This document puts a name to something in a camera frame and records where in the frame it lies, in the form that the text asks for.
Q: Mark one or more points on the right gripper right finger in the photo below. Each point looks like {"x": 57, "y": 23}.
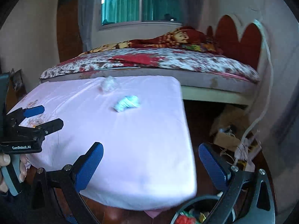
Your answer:
{"x": 258, "y": 206}

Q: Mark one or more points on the cardboard box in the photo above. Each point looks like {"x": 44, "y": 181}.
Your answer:
{"x": 228, "y": 128}

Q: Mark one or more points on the yellow cloth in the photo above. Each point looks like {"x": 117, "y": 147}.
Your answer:
{"x": 203, "y": 216}

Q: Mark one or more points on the black round trash bin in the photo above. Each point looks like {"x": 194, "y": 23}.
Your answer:
{"x": 199, "y": 204}

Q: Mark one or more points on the red patterned blanket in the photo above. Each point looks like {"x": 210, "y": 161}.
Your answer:
{"x": 184, "y": 38}

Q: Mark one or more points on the white tissue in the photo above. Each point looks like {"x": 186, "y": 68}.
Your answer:
{"x": 108, "y": 85}

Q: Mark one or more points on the red heart headboard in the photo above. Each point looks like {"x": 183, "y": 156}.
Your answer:
{"x": 244, "y": 47}

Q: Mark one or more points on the person's left hand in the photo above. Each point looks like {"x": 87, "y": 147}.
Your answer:
{"x": 5, "y": 161}

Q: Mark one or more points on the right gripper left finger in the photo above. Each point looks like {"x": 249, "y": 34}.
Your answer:
{"x": 73, "y": 178}

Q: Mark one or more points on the light blue tissue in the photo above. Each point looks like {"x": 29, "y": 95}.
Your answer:
{"x": 128, "y": 102}

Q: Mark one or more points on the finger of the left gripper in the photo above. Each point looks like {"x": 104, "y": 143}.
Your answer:
{"x": 41, "y": 130}
{"x": 17, "y": 116}

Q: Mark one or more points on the pink cloth covered table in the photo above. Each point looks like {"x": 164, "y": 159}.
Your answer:
{"x": 148, "y": 161}

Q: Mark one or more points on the window with green curtain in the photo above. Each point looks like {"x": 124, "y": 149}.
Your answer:
{"x": 114, "y": 13}

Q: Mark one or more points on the red plastic bag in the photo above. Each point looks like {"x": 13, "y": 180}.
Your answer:
{"x": 184, "y": 219}

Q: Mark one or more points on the grey curtain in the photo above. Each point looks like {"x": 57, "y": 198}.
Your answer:
{"x": 85, "y": 21}

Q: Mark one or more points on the dark wooden door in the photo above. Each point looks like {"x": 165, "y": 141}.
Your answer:
{"x": 68, "y": 35}

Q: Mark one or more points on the bed with floral sheet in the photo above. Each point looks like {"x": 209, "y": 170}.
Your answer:
{"x": 202, "y": 76}

